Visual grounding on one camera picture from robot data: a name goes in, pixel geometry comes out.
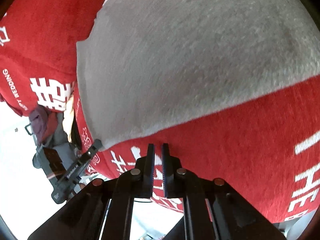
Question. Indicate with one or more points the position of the red bedspread with white print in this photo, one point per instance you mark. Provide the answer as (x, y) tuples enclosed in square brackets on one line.
[(267, 148)]

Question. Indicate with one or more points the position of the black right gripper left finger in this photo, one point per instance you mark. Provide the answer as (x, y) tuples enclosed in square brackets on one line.
[(146, 165)]

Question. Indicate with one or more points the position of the grey small garment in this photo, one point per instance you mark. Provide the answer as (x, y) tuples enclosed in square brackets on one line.
[(149, 65)]

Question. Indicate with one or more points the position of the purple and grey clothes pile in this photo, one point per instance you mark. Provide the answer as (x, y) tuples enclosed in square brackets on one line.
[(50, 129)]

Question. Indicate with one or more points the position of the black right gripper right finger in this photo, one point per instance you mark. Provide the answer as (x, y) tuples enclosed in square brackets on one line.
[(170, 165)]

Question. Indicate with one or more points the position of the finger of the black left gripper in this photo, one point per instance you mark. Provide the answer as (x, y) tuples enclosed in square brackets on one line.
[(82, 162)]

